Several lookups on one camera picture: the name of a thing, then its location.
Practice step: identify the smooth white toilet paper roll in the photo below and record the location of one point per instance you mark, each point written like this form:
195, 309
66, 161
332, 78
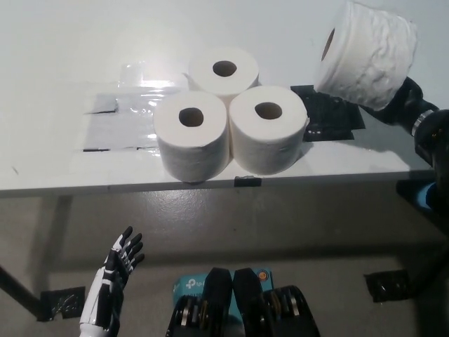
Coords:
207, 79
194, 154
266, 147

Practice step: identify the teal tp-link box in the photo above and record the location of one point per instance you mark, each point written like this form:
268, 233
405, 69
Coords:
189, 285

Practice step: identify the black table leg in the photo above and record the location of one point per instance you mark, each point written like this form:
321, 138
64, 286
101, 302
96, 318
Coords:
19, 289
431, 272

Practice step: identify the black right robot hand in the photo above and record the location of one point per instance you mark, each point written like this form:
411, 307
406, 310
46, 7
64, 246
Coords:
403, 105

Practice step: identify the large black tape patch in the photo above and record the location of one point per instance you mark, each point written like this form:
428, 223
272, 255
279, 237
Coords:
329, 121

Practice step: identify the wrinkled white toilet paper roll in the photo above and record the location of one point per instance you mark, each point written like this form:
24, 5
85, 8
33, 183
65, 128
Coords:
368, 59

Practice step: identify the black floor tape patch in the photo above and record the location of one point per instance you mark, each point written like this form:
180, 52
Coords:
387, 285
61, 302

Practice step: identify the clear grey taped plastic sheet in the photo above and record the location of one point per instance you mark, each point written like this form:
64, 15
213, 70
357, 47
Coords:
119, 133

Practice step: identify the small black tape strip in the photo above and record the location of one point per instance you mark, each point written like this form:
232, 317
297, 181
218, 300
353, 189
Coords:
247, 181

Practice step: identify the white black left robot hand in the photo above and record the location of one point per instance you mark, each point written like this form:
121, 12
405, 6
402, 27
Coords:
101, 295

